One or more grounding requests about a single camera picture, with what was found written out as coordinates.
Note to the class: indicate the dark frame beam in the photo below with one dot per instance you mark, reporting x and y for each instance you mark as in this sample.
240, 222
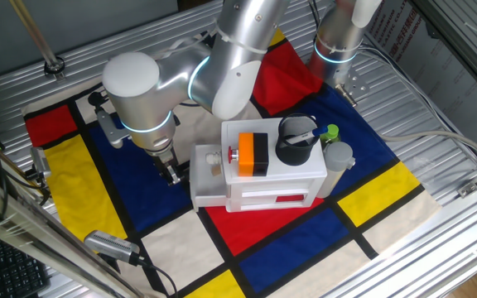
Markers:
462, 45

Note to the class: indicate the white marker with blue cap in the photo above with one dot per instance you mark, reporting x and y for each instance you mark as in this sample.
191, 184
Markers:
304, 134

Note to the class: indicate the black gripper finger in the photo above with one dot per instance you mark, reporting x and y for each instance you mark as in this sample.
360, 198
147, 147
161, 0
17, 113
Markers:
167, 171
176, 174

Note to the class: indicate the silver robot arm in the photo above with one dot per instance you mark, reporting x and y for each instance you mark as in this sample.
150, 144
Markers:
238, 41

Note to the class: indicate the white drawer cabinet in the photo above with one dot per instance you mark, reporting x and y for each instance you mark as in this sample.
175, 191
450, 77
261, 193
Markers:
288, 171

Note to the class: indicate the red block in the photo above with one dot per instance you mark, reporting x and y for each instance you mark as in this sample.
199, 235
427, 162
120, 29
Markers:
290, 198

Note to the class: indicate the aluminium frame beam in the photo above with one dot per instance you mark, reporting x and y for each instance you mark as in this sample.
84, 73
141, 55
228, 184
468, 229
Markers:
35, 236

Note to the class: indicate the colour block tablecloth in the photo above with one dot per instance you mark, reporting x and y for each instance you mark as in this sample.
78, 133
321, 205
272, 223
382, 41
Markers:
139, 186

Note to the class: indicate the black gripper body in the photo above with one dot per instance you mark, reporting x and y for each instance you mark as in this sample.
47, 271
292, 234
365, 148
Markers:
166, 158

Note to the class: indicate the green plastic bottle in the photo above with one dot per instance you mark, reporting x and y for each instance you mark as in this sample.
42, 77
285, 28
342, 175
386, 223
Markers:
330, 132

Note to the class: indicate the white drawer knob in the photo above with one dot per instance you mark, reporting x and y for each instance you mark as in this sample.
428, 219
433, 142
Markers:
212, 158

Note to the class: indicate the small silver camera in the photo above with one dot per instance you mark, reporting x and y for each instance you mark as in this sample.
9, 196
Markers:
40, 161

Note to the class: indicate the metal corner bracket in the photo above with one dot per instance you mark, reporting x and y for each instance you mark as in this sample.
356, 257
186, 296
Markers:
468, 189

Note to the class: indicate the black keyboard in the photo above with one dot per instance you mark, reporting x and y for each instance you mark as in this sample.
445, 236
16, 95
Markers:
11, 269

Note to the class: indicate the silver camera with grille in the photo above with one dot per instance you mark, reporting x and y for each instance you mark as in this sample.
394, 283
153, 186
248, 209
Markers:
110, 245

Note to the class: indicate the black yellow camera clamp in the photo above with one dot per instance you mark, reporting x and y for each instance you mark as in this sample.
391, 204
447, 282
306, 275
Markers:
35, 180

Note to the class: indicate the grey board with red print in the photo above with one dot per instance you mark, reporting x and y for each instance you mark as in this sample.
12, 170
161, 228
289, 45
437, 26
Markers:
429, 62

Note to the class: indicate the small wooden block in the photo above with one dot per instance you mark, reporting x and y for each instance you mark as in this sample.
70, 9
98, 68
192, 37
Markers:
216, 170

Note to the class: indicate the black pen cup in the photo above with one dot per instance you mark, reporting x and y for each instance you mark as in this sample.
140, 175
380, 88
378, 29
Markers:
294, 155

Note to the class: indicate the orange black emergency button box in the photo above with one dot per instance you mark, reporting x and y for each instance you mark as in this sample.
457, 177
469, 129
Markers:
253, 153

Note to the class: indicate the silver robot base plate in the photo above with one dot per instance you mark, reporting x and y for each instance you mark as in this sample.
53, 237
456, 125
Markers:
356, 83

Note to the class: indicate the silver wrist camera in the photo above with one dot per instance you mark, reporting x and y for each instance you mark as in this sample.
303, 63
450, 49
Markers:
112, 128

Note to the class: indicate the white bottle with grey lid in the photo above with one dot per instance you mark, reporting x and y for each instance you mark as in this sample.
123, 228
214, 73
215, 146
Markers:
338, 157

